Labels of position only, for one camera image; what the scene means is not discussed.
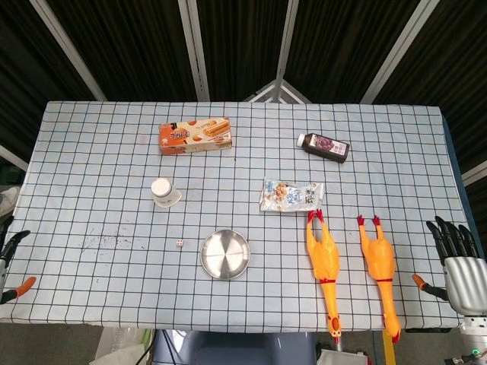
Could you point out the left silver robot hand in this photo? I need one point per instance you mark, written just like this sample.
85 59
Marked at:
15 241

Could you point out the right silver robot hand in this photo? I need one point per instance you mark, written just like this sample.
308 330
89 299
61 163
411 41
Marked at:
466 281

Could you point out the white paper cup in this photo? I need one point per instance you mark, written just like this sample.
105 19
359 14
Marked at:
163 194

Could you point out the round metal plate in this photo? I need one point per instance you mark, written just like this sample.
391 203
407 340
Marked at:
225 254

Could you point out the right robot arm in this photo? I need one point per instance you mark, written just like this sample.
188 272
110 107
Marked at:
473 334

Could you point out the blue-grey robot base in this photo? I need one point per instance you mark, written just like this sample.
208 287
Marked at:
247 350

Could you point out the grey sneaker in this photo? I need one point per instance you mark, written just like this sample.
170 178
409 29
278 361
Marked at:
7 199

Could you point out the yellow rubber chicken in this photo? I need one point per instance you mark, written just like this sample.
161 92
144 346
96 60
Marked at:
323 254
378 258

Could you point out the blue checkered tablecloth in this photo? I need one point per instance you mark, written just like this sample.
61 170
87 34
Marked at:
380 182

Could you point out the clear plastic bag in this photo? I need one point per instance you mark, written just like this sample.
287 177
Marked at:
118 346

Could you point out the white bag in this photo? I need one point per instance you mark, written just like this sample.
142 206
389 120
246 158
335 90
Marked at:
340 358

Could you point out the dark juice bottle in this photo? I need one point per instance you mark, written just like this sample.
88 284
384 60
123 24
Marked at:
327 147

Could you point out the crumpled snack bag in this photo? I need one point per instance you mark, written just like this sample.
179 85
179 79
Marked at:
291 195

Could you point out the orange biscuit box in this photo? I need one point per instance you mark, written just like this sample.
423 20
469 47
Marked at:
196 135

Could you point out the white aluminium frame beam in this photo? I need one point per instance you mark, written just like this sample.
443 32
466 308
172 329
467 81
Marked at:
285 42
475 173
395 53
13 157
195 49
68 49

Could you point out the yellow post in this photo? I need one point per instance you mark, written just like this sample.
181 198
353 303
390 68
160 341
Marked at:
389 351

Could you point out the triangular white frame bracket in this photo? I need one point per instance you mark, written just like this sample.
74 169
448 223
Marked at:
277 89

